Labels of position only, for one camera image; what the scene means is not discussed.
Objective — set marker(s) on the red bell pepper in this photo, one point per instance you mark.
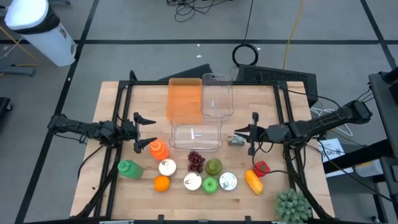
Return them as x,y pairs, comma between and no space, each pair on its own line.
261,169

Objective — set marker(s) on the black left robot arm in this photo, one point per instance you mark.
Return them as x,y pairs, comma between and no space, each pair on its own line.
93,129

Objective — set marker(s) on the dark red grape bunch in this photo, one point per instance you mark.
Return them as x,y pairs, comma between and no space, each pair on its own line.
196,161

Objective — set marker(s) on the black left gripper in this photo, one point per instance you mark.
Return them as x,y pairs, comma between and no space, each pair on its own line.
137,133

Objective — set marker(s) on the white printed paper sheet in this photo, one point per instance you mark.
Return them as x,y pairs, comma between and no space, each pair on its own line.
331,149

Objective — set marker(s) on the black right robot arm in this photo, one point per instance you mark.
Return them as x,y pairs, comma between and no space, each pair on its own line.
326,123

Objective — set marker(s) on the clear plastic bin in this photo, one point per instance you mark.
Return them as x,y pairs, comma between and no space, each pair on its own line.
217,93
196,137

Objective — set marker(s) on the green squeeze bottle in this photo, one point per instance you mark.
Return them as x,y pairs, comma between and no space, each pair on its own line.
130,169

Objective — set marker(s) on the olive green pear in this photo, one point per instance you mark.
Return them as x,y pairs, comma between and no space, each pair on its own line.
213,166

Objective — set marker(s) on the orange fruit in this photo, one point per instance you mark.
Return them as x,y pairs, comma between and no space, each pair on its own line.
162,183

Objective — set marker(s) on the blue pink salmon can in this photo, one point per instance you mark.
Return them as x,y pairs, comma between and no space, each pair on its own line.
167,167
192,181

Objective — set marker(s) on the grey stand base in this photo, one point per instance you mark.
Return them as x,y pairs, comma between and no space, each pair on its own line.
18,70

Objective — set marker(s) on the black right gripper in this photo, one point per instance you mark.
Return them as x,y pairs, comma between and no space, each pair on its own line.
273,133

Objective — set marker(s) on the orange squeeze bottle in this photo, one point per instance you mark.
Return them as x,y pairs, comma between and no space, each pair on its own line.
158,151

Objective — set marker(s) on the green artificial plant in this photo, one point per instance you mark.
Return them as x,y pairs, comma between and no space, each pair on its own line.
292,207

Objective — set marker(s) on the black flat panel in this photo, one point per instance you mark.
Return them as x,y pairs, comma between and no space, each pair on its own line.
192,73

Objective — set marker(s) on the silver can green label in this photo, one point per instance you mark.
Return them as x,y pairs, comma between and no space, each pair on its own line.
233,142
228,181

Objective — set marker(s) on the black side table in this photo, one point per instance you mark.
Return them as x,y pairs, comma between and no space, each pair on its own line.
384,102

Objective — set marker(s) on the bright green apple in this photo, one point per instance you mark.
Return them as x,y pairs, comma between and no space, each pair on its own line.
210,184

